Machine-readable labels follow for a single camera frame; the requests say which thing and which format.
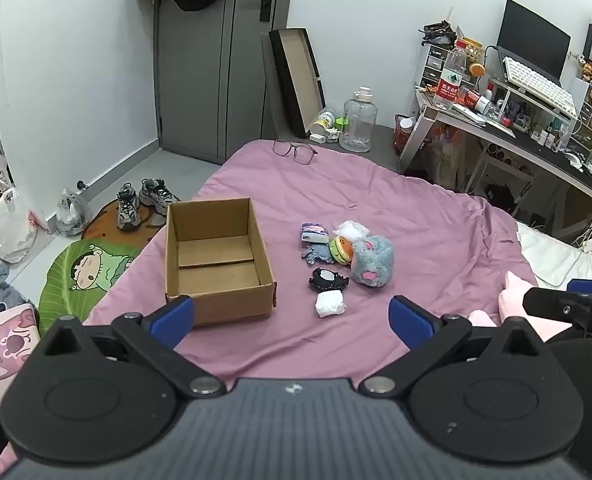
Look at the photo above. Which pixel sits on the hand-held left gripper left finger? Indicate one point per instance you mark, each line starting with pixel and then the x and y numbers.
pixel 171 319

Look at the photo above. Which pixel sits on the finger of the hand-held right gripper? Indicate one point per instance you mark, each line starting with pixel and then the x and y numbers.
pixel 546 302
pixel 586 285

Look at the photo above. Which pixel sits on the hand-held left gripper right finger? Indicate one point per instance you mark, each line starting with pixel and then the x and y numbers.
pixel 410 321

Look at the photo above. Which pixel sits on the grey blue plush toy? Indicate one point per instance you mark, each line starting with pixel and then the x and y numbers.
pixel 373 260

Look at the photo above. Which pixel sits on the white cloth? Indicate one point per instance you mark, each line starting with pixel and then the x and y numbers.
pixel 330 304

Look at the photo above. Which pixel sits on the black and white plush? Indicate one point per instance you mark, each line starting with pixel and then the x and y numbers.
pixel 327 280

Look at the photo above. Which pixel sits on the burger plush toy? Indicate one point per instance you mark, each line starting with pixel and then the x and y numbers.
pixel 340 250

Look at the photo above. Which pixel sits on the clear bag of white filling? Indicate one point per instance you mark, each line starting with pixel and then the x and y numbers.
pixel 353 230

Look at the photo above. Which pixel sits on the blue denim pouch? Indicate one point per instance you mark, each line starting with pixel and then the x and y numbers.
pixel 316 253

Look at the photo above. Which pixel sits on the blue snack packet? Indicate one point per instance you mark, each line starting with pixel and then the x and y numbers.
pixel 315 233

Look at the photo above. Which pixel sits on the person's pink trouser leg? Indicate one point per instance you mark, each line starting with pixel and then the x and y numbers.
pixel 513 295

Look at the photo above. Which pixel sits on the white quilt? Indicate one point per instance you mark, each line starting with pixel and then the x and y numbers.
pixel 551 260

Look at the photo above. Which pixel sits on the green leaf cartoon rug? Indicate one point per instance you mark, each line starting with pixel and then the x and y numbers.
pixel 65 300

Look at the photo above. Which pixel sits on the grey sneaker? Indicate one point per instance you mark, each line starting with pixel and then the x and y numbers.
pixel 127 207
pixel 158 194

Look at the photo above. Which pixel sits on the pink blanket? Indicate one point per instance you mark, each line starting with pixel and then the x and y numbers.
pixel 401 200

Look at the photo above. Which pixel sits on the grey plastic bag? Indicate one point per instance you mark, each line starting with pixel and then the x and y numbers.
pixel 73 212

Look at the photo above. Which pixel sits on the white-legged black desk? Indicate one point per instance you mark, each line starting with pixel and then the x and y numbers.
pixel 536 147

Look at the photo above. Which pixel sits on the pink cartoon pillow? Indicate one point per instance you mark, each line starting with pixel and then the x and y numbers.
pixel 5 340

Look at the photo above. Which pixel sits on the orange printed bag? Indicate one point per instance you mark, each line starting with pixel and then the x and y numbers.
pixel 446 157

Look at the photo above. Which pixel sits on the white plastic bag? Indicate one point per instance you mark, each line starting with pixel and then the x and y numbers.
pixel 10 230

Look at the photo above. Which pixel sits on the red jar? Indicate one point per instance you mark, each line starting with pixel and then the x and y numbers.
pixel 404 135

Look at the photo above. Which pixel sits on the white keyboard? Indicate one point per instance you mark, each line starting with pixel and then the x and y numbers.
pixel 541 87

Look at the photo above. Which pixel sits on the large clear water jug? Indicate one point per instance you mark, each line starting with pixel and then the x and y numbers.
pixel 357 125

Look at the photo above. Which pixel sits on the dark-framed eyeglasses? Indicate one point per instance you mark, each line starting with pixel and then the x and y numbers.
pixel 296 151

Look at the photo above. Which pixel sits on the white charger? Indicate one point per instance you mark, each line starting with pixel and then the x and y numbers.
pixel 318 137

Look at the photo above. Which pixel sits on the small green container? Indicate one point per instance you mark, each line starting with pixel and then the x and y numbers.
pixel 341 123

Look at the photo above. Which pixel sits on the red label lying bottle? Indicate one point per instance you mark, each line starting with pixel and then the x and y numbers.
pixel 473 100

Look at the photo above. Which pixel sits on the white monitor riser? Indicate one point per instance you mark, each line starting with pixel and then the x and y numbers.
pixel 498 87

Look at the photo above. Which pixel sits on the yellow label jar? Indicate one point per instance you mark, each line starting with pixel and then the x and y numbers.
pixel 323 121

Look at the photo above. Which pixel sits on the grey door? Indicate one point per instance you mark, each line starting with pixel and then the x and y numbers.
pixel 200 85

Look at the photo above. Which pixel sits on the red label water bottle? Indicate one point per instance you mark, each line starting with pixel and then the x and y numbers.
pixel 450 80

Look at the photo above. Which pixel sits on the black monitor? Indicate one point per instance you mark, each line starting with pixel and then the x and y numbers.
pixel 531 40

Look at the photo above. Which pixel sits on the small drawer organizer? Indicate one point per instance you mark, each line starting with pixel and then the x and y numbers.
pixel 433 67

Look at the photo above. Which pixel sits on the black flat cardboard box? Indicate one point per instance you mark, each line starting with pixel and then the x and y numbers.
pixel 296 85

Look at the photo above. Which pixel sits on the black hair clips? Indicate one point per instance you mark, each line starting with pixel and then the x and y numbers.
pixel 436 32

